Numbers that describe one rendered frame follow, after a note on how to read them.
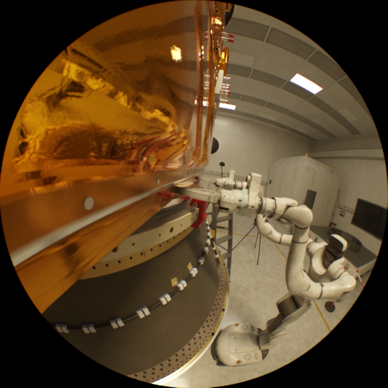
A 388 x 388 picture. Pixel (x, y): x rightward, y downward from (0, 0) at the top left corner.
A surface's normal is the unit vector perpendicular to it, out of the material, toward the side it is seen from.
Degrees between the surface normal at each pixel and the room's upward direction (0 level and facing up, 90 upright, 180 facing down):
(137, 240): 90
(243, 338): 0
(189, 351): 43
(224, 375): 0
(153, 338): 62
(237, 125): 90
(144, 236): 90
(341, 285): 35
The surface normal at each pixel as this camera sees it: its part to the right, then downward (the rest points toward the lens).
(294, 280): -0.70, -0.10
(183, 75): 0.97, 0.22
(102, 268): 0.70, -0.23
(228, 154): -0.12, 0.19
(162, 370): 0.58, -0.53
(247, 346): 0.15, -0.96
